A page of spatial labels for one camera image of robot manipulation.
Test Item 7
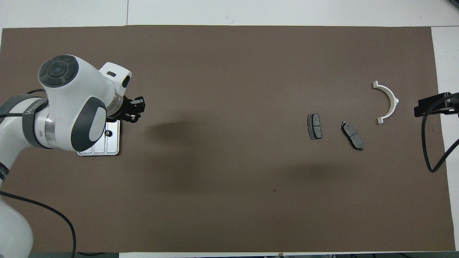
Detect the white semicircular bracket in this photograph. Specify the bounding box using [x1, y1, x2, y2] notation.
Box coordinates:
[372, 81, 399, 125]

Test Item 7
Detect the curved grey brake pad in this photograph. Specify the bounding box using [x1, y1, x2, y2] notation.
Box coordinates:
[341, 121, 364, 151]

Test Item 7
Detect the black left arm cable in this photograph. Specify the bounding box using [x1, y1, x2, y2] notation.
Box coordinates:
[0, 89, 77, 258]

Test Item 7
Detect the brown table mat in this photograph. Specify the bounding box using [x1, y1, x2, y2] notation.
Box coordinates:
[0, 25, 456, 253]

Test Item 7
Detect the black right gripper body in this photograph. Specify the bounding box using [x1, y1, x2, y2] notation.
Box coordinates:
[414, 92, 459, 118]

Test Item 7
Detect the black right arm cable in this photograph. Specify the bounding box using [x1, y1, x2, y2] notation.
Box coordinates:
[421, 92, 459, 173]

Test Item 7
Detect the rectangular grey brake pad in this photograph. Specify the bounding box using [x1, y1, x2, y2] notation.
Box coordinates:
[307, 113, 322, 140]

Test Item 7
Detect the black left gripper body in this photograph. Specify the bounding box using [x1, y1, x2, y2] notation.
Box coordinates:
[115, 96, 135, 121]

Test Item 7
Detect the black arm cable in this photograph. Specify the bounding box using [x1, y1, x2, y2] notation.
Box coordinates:
[0, 89, 77, 258]
[421, 92, 459, 173]

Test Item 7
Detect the silver metal tray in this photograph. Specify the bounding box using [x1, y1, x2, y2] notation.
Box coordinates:
[77, 120, 120, 156]

